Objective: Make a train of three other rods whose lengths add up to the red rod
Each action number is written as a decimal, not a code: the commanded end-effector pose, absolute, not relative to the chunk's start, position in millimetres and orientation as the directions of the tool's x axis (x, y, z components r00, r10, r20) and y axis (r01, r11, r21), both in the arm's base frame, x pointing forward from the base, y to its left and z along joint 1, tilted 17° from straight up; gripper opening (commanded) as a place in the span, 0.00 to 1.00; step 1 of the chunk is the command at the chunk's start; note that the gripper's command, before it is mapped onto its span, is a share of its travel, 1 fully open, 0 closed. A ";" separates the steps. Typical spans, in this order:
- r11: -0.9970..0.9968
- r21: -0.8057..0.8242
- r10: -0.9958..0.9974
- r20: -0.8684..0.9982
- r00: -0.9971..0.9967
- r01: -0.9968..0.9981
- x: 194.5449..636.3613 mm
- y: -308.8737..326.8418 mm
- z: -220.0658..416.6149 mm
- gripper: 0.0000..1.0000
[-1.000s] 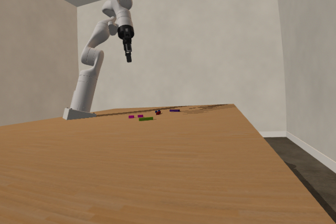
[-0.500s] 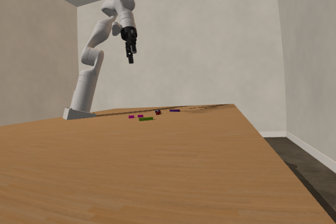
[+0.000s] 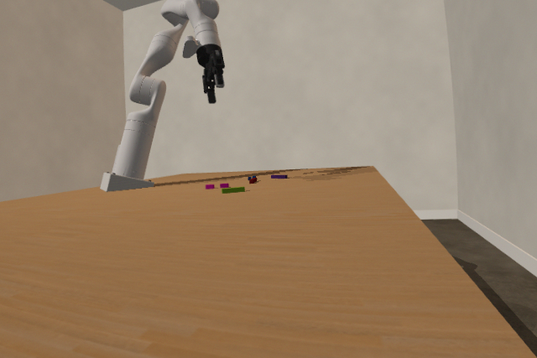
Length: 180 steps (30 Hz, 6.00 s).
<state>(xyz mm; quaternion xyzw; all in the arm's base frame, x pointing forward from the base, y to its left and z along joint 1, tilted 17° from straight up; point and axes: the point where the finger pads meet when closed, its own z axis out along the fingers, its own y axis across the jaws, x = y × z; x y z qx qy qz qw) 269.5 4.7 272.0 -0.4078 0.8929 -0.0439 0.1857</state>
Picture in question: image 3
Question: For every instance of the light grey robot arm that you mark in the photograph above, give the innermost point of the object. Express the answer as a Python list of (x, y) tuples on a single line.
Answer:
[(133, 153)]

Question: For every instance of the lime green rod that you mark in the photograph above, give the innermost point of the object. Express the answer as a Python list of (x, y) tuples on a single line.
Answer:
[(233, 190)]

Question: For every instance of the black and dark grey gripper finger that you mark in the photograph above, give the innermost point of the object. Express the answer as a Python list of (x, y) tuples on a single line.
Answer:
[(209, 91), (218, 69)]

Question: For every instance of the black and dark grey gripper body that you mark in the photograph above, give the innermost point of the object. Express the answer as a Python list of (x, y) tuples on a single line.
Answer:
[(204, 56)]

